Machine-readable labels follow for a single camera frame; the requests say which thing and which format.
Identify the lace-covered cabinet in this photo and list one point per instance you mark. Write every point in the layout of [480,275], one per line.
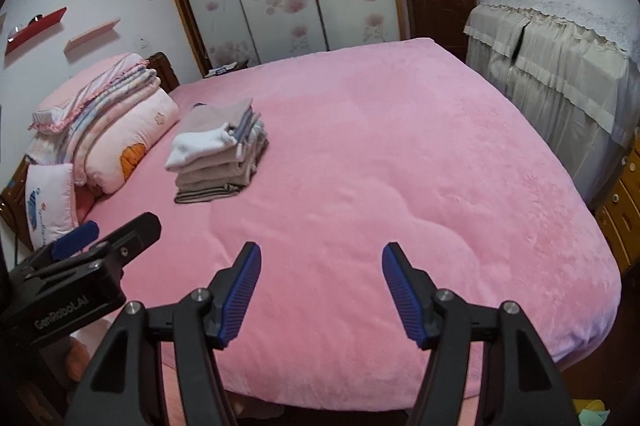
[550,70]

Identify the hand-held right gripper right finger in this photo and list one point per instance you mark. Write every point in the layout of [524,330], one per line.
[402,296]

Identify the dark grey folded garment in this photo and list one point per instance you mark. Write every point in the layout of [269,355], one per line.
[205,195]

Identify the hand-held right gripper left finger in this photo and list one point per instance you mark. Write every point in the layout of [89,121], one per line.
[242,291]

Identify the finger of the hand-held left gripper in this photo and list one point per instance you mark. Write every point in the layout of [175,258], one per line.
[130,238]
[75,238]

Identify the red wall shelf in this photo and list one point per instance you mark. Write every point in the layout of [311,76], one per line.
[35,30]

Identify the pink bed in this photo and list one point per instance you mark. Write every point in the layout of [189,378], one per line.
[375,145]

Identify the colour-block knit sweater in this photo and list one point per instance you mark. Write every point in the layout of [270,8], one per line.
[200,140]

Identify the wooden desk with drawers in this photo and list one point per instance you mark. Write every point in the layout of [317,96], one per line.
[622,216]

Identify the beige folded garment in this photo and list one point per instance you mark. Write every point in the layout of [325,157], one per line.
[220,173]

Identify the pale wooden wall shelf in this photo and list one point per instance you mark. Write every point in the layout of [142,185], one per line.
[92,34]

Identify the dark wooden headboard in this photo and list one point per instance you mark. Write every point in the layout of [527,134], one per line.
[162,68]

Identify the green and yellow item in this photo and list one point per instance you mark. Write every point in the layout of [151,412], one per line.
[592,413]

